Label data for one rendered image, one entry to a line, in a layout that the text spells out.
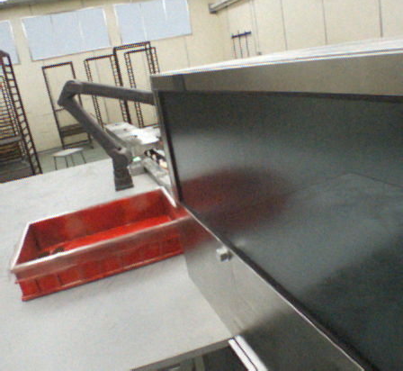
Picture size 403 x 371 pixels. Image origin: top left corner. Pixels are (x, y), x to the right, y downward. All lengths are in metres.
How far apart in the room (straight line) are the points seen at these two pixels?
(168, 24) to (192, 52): 0.87
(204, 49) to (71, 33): 3.17
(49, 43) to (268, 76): 8.32
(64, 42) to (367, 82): 8.43
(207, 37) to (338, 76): 9.11
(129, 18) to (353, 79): 8.63
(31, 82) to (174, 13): 3.63
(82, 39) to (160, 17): 1.89
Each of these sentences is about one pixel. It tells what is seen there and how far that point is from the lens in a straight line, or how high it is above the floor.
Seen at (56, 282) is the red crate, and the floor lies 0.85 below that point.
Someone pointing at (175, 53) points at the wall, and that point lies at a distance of 9.02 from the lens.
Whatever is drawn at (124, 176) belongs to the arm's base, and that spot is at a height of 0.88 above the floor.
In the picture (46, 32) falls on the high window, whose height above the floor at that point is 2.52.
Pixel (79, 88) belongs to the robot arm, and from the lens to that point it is 1.61.
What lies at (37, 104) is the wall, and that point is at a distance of 8.56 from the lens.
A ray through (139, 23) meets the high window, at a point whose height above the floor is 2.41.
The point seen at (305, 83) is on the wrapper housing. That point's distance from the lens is 0.29.
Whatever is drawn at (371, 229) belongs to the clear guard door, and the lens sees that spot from 0.29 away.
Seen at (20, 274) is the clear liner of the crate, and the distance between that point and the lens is 0.98.
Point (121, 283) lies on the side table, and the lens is 0.95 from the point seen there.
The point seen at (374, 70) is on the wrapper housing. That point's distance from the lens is 0.24.
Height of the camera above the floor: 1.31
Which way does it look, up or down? 17 degrees down
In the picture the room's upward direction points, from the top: 10 degrees counter-clockwise
